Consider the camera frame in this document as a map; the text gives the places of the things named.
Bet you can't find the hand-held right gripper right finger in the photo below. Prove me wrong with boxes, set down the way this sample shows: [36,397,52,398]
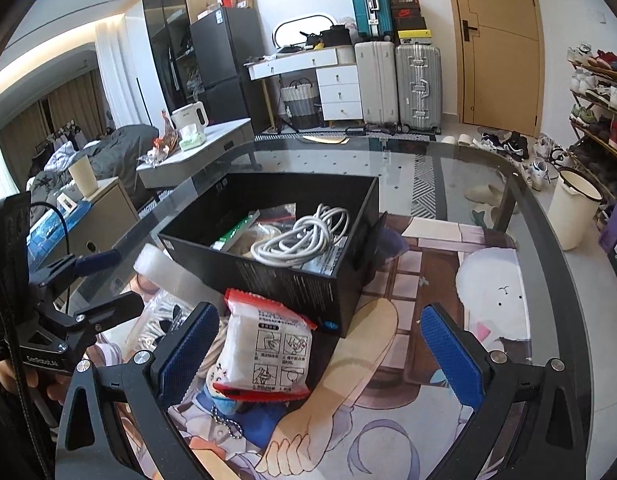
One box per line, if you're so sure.
[419,302,589,480]

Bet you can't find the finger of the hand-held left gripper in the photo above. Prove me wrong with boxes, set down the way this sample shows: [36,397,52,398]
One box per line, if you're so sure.
[36,251,123,301]
[38,291,145,356]

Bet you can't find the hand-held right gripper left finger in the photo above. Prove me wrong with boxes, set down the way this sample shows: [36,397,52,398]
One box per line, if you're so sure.
[56,301,222,480]

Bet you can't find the clear bag of striped cords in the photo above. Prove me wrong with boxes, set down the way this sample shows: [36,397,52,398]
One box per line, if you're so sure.
[124,287,192,353]

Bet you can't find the white foam wrap piece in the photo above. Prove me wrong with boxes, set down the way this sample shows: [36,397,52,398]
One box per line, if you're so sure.
[133,243,225,313]

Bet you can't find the red and white packet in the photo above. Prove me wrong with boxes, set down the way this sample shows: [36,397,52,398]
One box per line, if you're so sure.
[211,288,318,404]

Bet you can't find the black cardboard box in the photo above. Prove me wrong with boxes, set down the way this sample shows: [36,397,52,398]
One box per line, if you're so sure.
[157,172,389,339]

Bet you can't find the green and white packet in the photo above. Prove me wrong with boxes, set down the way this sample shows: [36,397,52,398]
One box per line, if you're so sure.
[210,211,262,252]

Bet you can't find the bagged white rope bundle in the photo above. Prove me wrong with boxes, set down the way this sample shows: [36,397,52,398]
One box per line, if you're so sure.
[236,222,289,260]

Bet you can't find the white power cable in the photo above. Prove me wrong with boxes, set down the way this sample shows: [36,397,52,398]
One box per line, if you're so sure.
[250,203,351,267]

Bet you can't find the person's left hand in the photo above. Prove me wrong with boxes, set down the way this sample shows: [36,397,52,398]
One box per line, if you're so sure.
[0,357,72,406]

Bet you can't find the brown low cabinet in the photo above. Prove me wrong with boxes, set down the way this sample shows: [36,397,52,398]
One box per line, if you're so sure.
[28,177,139,301]

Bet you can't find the paper cup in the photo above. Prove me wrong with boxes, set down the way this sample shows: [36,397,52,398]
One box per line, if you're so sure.
[68,155,99,198]

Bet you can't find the printed cartoon table mat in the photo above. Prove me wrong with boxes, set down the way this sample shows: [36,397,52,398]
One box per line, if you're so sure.
[96,210,534,480]

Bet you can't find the grey duvet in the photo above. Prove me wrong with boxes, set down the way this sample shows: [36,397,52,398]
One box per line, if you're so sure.
[28,125,160,201]

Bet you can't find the red clear plastic wrapper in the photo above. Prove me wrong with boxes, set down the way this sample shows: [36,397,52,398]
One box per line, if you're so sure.
[147,110,182,162]

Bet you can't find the green tissue pack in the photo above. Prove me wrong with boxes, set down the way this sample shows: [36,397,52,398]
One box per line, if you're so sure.
[179,126,205,151]

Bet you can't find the grey side table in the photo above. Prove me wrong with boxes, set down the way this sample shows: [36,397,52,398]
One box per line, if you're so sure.
[137,119,254,188]

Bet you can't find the beige slipper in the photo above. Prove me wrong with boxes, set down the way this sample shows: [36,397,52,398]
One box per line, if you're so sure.
[463,184,504,208]

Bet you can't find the white electric kettle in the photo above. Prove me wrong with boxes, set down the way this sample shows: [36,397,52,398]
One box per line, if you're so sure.
[171,101,209,133]

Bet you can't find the patterned floor rug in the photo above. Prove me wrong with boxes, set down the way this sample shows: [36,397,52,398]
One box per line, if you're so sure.
[411,152,442,220]

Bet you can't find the white curtain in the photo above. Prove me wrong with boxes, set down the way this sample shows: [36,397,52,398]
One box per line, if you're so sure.
[96,15,154,131]

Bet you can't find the white bin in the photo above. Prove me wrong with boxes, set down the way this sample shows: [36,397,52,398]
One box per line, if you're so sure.
[547,169,604,251]

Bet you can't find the pile of shoes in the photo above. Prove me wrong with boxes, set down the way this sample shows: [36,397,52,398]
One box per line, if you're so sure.
[473,130,559,191]

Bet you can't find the tall dark glass cabinet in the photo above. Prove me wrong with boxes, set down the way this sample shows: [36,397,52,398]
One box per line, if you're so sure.
[142,0,214,126]

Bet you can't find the dark grey fridge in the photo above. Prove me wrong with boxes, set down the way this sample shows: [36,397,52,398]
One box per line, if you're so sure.
[190,7,269,123]

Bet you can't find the white woven basket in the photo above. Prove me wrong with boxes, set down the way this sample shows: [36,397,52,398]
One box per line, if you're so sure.
[280,78,322,129]

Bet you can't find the silver suitcase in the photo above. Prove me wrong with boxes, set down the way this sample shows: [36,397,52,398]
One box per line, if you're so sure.
[395,44,443,131]

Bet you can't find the white suitcase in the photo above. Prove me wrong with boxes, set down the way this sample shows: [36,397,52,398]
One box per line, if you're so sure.
[355,40,397,128]

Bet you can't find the tan wooden door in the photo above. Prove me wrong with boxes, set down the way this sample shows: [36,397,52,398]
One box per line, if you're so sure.
[446,0,544,137]

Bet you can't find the white dressing table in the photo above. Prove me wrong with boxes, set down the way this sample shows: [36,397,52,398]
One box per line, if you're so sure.
[243,49,363,121]

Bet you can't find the oval white mirror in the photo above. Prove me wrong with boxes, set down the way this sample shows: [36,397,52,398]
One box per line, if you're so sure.
[272,12,347,52]

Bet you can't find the wooden shoe rack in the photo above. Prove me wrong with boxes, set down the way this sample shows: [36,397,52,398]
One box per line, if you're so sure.
[566,42,617,191]

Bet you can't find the black bag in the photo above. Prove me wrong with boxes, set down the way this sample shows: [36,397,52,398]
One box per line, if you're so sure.
[319,25,352,49]

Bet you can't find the teal suitcase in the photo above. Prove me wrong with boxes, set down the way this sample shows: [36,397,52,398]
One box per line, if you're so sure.
[349,0,392,41]

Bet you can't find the black cable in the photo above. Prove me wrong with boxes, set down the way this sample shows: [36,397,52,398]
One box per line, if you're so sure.
[31,202,72,321]

